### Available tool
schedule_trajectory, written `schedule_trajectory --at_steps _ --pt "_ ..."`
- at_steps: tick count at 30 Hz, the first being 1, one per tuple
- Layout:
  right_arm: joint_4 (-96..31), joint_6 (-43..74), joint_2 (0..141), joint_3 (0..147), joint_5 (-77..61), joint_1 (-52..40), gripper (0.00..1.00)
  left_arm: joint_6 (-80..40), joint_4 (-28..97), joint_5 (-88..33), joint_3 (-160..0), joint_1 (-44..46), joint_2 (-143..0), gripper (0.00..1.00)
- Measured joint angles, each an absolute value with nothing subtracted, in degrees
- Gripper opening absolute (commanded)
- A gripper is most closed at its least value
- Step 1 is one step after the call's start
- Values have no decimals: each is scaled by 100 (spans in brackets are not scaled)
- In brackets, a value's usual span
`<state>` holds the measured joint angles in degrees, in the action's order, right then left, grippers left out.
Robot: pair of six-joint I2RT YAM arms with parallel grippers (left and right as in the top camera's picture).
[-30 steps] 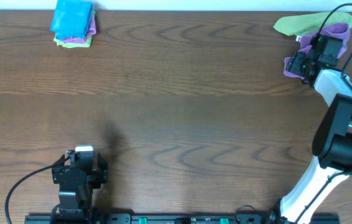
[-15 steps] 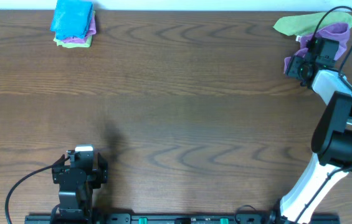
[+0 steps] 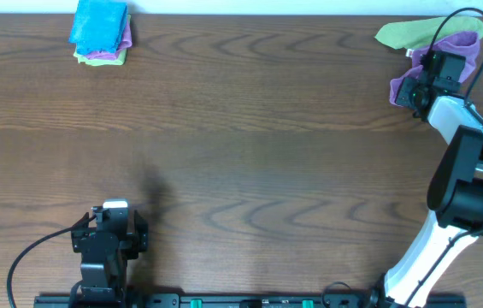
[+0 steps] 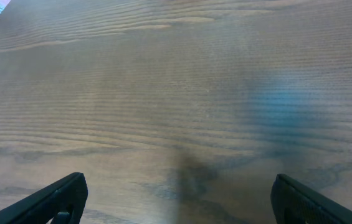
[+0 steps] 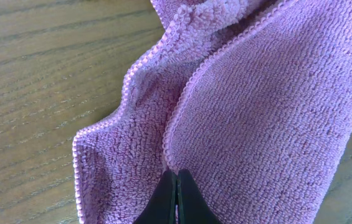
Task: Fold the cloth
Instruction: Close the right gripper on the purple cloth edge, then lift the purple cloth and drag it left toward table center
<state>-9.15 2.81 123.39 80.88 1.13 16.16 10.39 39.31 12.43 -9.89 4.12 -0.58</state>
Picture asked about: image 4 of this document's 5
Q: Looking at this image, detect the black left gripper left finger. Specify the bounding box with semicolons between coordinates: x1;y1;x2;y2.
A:
0;172;88;224

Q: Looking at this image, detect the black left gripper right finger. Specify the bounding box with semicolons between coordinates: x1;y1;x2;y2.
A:
270;174;352;224

